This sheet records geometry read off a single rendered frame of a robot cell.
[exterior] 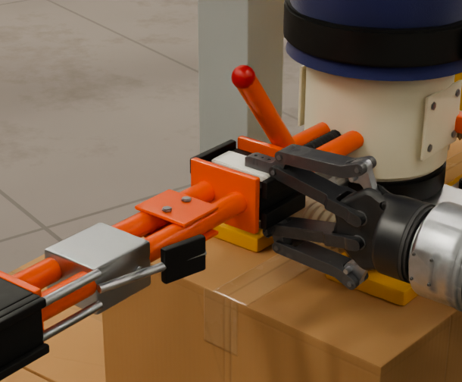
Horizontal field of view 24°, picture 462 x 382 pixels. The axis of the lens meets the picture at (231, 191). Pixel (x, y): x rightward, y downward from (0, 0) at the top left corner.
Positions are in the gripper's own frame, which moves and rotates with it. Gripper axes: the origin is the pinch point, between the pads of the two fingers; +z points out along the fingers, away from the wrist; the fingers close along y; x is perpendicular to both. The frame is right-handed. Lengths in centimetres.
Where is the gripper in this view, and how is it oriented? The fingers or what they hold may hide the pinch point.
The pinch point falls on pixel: (246, 186)
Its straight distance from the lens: 110.8
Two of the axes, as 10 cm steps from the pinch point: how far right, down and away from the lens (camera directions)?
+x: 6.0, -3.4, 7.2
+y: -0.1, 9.0, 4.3
